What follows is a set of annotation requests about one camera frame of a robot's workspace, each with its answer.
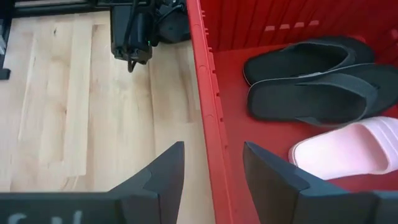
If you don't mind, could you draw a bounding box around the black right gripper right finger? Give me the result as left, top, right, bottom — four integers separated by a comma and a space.
243, 141, 379, 224

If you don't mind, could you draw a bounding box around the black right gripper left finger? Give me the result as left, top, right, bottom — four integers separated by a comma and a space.
107, 141, 185, 224

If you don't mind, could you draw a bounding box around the black slide sandal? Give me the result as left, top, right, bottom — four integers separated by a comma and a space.
248, 63, 398, 129
243, 36, 376, 86

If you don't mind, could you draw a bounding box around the red plastic bin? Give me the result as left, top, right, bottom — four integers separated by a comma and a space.
185, 0, 398, 224

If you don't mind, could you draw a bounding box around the pink slide sandal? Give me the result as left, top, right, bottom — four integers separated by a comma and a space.
288, 116, 398, 182

